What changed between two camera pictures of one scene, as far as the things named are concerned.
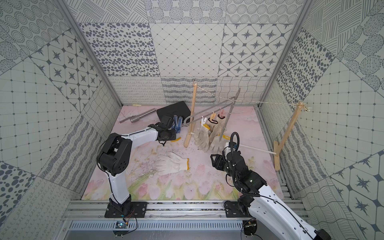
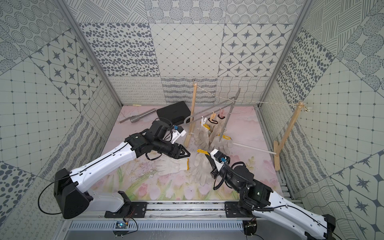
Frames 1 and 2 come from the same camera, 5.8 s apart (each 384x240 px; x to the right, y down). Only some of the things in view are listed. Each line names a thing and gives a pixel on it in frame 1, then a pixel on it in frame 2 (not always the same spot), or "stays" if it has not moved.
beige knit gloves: (220, 122) stays
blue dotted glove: (170, 163) stays
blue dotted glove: (177, 124) → (202, 168)
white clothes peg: (203, 121) stays
